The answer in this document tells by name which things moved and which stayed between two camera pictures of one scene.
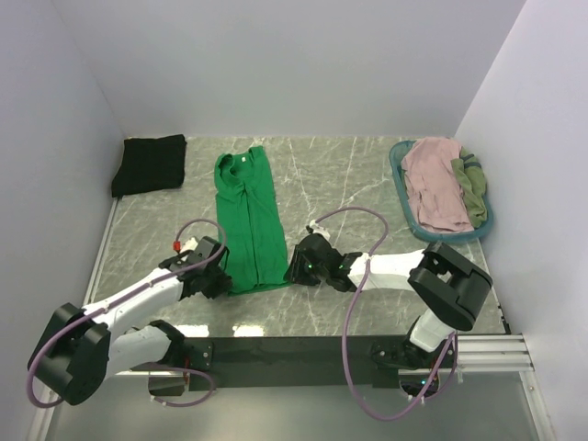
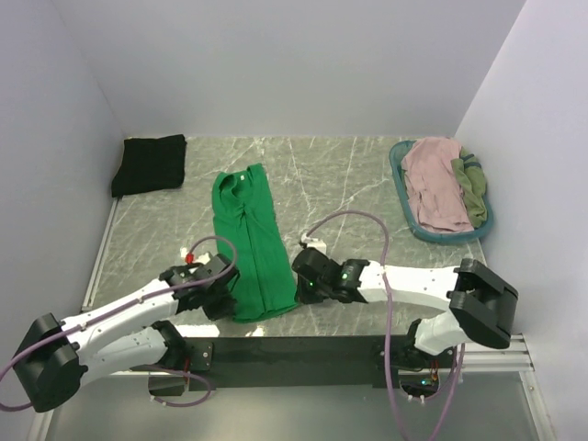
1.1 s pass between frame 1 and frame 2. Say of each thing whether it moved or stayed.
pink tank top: stayed
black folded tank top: stayed
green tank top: moved
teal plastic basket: stayed
